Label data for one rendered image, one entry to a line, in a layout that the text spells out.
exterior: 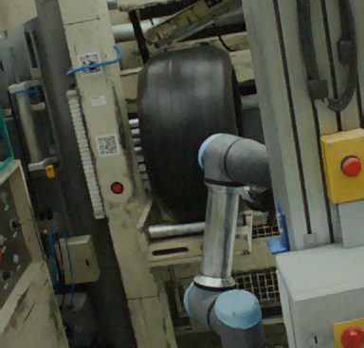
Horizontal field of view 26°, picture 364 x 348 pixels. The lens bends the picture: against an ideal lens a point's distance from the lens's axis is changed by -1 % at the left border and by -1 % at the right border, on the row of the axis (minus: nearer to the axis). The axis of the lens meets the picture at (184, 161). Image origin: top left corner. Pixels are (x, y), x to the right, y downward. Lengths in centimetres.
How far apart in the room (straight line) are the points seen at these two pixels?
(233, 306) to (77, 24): 112
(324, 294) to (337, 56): 45
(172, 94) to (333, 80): 103
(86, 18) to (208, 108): 52
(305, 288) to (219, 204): 69
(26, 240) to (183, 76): 77
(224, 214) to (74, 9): 93
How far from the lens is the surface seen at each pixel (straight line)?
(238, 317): 205
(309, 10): 149
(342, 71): 155
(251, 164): 201
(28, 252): 274
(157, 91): 253
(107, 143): 274
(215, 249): 214
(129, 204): 280
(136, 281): 292
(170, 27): 302
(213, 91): 250
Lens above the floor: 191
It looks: 17 degrees down
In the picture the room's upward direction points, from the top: 11 degrees counter-clockwise
